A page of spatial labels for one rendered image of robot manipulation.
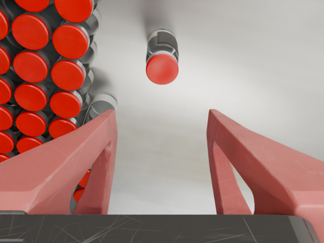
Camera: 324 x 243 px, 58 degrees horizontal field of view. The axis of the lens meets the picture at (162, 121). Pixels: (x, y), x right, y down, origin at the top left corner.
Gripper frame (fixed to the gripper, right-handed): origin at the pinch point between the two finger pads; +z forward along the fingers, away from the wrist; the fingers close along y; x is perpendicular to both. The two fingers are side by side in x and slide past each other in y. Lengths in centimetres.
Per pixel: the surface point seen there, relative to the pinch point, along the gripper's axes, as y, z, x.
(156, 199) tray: 0.6, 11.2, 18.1
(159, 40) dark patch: 0.2, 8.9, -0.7
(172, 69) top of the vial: -0.6, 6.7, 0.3
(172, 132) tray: -0.9, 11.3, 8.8
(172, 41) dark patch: -0.7, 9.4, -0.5
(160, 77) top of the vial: 0.1, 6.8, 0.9
